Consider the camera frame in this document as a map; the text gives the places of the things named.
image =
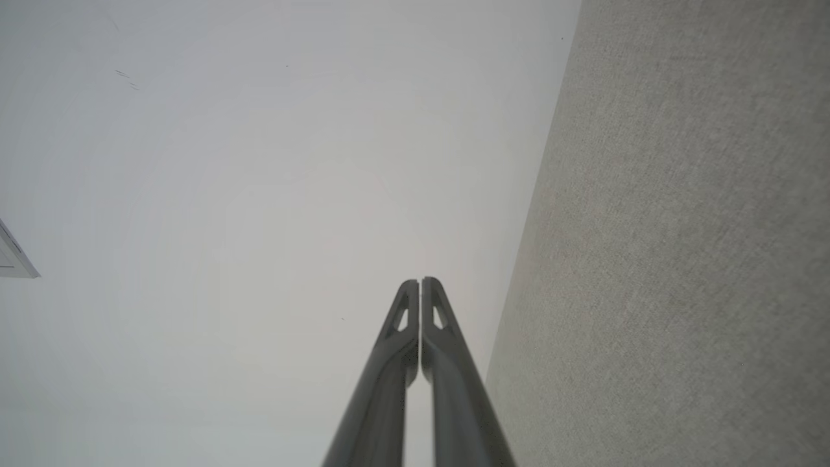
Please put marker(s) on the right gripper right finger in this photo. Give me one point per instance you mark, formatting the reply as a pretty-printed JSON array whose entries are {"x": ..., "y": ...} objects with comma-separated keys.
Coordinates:
[{"x": 460, "y": 415}]

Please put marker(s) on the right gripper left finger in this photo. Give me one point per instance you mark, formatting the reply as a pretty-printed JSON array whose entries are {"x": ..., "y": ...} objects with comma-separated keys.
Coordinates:
[{"x": 379, "y": 408}]

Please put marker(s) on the grey fabric sofa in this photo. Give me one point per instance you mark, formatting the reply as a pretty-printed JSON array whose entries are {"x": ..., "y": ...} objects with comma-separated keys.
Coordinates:
[{"x": 681, "y": 259}]

